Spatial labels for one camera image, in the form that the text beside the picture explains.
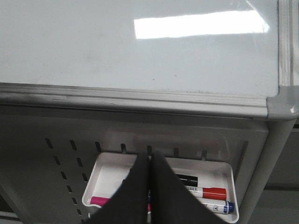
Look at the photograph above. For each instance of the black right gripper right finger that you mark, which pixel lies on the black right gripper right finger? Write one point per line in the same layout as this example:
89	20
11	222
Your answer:
171	202

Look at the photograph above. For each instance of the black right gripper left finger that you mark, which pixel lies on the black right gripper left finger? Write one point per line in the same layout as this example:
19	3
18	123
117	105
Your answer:
129	205

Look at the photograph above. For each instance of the red capped whiteboard marker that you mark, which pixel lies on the red capped whiteboard marker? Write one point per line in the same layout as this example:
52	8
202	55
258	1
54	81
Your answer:
208	193

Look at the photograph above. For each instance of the blue capped whiteboard marker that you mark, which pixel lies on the blue capped whiteboard marker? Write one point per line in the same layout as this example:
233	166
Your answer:
218	206

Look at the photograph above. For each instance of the white plastic marker tray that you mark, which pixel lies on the white plastic marker tray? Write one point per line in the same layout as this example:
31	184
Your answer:
110	169

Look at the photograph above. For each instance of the grey perforated metal panel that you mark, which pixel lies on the grey perforated metal panel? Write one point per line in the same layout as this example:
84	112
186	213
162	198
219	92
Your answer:
47	154

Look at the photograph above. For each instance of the grey whiteboard stand post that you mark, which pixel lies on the grey whiteboard stand post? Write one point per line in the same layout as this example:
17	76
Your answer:
279	132

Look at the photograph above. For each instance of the white whiteboard with aluminium frame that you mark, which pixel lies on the white whiteboard with aluminium frame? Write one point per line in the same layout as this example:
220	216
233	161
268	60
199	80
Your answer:
227	58

